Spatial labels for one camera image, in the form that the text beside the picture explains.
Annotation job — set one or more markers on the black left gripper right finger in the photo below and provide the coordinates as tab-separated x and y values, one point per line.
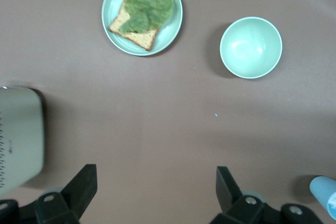
233	195

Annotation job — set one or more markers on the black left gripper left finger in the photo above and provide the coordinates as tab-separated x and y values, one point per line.
76	190

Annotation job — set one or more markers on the blue plastic cup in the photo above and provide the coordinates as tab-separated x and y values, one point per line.
324	193

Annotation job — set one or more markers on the beige steel toaster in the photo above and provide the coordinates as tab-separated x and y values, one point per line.
19	140

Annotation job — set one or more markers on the pale green bowl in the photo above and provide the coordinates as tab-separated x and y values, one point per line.
250	48

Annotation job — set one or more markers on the brown bread slice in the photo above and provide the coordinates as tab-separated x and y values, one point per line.
139	37

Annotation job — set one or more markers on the pale green plate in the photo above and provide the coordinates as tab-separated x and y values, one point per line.
168	35

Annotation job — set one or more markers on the green lettuce leaf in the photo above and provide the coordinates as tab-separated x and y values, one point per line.
148	9

